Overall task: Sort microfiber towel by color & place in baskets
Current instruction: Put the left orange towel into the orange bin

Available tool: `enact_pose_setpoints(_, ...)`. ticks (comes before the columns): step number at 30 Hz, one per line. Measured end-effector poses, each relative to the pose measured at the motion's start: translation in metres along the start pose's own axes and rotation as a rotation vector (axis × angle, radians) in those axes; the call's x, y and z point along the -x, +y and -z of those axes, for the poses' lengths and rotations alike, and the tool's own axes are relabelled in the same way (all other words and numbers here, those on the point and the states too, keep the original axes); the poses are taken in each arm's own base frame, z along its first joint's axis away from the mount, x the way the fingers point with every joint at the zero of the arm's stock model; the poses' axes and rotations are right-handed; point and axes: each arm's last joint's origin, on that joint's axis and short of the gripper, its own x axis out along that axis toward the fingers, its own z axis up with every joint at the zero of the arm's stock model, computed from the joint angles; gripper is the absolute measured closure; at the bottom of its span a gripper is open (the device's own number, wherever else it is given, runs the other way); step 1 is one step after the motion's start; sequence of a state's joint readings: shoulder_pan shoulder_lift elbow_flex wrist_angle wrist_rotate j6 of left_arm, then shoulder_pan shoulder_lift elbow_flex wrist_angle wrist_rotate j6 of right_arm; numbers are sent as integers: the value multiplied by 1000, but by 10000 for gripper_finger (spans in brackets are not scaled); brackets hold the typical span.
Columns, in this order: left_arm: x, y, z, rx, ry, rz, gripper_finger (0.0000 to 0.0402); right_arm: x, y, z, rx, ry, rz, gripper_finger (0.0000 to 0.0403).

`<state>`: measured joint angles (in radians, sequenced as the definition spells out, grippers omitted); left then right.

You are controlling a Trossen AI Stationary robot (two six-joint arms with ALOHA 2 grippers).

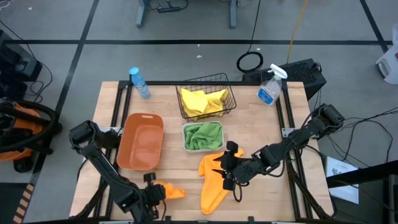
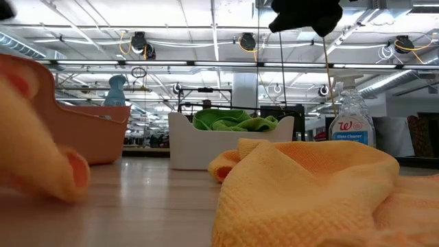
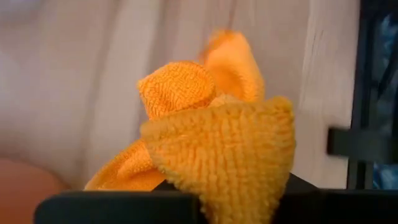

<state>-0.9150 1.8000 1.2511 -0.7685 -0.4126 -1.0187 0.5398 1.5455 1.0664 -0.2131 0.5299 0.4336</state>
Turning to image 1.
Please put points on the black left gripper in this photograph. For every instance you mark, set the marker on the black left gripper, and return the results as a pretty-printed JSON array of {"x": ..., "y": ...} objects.
[{"x": 150, "y": 194}]

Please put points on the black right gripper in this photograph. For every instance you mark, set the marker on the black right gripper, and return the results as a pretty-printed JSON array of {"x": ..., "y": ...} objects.
[{"x": 244, "y": 169}]

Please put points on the small orange microfiber towel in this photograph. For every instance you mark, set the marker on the small orange microfiber towel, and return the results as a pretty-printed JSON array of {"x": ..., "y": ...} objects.
[{"x": 174, "y": 193}]

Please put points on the large orange microfiber towel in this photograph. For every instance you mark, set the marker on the large orange microfiber towel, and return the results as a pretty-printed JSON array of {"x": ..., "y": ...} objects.
[{"x": 211, "y": 193}]

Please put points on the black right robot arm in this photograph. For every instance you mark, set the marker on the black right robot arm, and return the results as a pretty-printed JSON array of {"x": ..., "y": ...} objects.
[{"x": 298, "y": 140}]

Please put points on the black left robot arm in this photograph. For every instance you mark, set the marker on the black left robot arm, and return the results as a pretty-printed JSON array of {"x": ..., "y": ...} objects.
[{"x": 105, "y": 171}]

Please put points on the white plastic tray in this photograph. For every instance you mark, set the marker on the white plastic tray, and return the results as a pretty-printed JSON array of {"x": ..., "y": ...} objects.
[{"x": 202, "y": 151}]

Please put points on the orange plastic basket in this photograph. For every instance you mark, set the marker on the orange plastic basket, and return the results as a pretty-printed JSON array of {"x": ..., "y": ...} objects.
[{"x": 140, "y": 143}]

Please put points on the clear spray bottle blue label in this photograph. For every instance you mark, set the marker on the clear spray bottle blue label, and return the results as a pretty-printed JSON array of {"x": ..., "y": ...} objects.
[{"x": 267, "y": 93}]

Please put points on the blue-capped clear water bottle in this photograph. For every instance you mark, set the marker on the blue-capped clear water bottle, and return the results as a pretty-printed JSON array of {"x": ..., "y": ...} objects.
[{"x": 140, "y": 82}]

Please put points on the white printed paper sheet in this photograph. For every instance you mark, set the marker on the white printed paper sheet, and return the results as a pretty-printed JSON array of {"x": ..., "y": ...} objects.
[{"x": 340, "y": 174}]

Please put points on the black computer case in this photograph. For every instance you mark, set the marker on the black computer case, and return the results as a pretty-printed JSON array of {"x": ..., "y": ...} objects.
[{"x": 298, "y": 73}]

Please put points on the black metal beam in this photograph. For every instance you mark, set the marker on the black metal beam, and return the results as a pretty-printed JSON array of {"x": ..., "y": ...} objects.
[{"x": 363, "y": 174}]

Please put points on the black mat with striped edge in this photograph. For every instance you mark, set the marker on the black mat with striped edge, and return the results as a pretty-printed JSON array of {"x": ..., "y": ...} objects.
[{"x": 12, "y": 202}]

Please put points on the orange and black vacuum cleaner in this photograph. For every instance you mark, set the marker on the orange and black vacuum cleaner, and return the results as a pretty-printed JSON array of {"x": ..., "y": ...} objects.
[{"x": 15, "y": 154}]

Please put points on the grey desk leg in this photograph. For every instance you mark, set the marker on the grey desk leg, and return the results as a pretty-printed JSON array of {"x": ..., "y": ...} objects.
[
  {"x": 141, "y": 14},
  {"x": 233, "y": 14}
]

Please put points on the black power strip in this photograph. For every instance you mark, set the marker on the black power strip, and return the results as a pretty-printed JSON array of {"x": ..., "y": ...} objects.
[{"x": 169, "y": 9}]

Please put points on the small black equipment box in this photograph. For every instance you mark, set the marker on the small black equipment box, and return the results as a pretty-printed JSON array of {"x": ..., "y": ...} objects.
[{"x": 12, "y": 90}]

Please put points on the white plastic device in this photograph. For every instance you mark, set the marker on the white plastic device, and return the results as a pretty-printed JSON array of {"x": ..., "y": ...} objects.
[{"x": 388, "y": 65}]

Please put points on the black aluminium table frame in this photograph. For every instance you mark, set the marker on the black aluminium table frame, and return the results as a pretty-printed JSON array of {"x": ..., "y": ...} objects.
[{"x": 248, "y": 83}]

